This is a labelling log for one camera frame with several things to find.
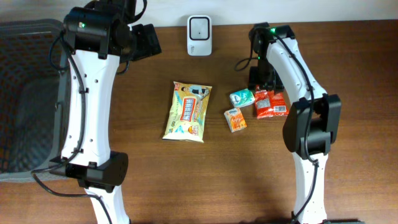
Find orange tissue pack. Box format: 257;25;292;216
224;108;247;133

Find yellow snack bag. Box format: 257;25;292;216
162;82;212;143

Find grey plastic mesh basket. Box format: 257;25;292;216
1;19;70;182

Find red snack bag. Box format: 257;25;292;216
254;85;289;119

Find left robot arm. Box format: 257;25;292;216
50;0;161;223

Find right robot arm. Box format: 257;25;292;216
248;22;342;223

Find teal tissue pack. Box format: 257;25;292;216
229;88;255;108

